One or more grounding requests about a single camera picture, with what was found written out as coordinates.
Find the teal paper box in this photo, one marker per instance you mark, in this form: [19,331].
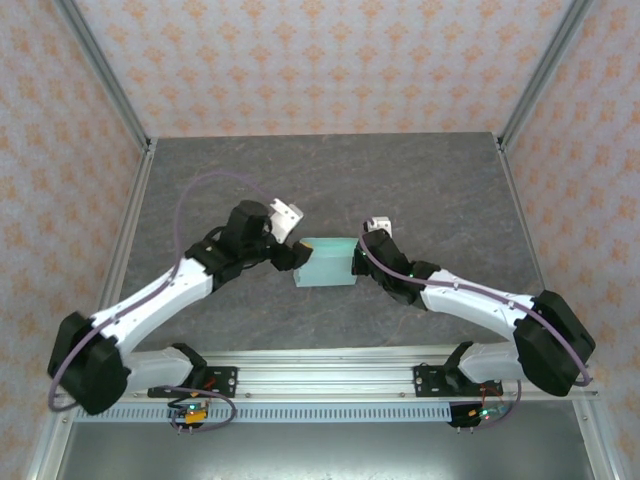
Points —
[325,265]

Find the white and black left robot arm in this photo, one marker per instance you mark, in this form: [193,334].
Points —
[155,305]

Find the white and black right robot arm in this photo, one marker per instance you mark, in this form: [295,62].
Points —
[480,305]

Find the grey metal sheet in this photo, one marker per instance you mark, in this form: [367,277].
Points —
[325,455]

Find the aluminium table side rail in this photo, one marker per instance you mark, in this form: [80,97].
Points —
[520,210]
[135,215]

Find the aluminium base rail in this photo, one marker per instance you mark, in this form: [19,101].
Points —
[325,380]

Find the aluminium frame post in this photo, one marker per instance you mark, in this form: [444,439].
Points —
[545,75]
[102,75]

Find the aluminium lower frame rail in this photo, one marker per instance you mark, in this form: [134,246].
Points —
[47,445]
[600,450]

